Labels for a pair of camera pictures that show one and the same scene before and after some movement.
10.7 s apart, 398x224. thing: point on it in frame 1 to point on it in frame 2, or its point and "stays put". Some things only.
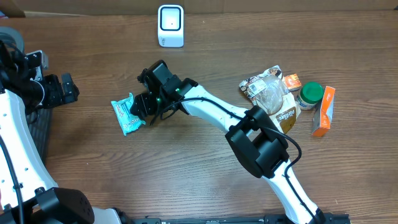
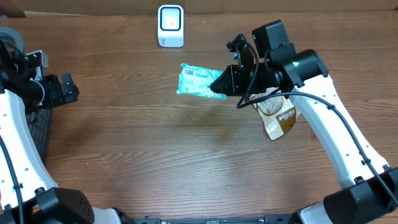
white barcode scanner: [171, 25] stays put
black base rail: [266, 219] stays put
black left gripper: [56, 96] stays put
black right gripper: [145, 101] to [234, 78]
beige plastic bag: [268, 89] stays put
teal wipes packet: [128, 121] to [198, 81]
